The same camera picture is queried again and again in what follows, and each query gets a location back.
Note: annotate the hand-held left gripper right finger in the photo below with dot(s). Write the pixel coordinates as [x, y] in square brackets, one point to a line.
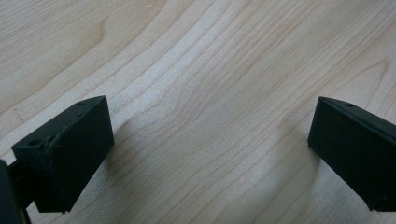
[358, 149]

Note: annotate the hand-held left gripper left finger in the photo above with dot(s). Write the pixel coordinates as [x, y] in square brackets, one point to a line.
[71, 155]

